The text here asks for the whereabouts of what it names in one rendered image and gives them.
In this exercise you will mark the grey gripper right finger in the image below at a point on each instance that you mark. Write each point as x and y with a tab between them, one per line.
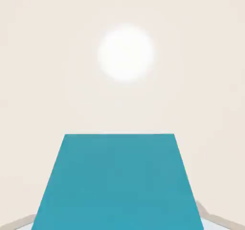
214	223

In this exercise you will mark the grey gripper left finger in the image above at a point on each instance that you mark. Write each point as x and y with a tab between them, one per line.
21	224

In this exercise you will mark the small teal cube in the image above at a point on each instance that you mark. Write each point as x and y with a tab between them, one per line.
118	186

